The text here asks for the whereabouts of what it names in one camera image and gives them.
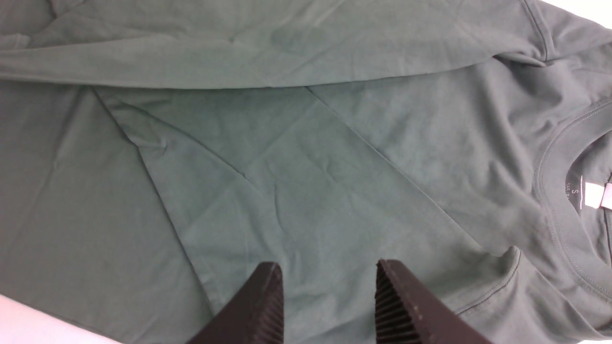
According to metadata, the green long-sleeved shirt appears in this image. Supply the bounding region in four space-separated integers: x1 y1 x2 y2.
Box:
1 0 611 344

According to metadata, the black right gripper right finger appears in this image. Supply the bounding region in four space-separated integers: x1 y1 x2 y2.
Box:
374 259 490 344

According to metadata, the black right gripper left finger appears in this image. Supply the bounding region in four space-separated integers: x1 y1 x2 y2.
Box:
189 262 284 344

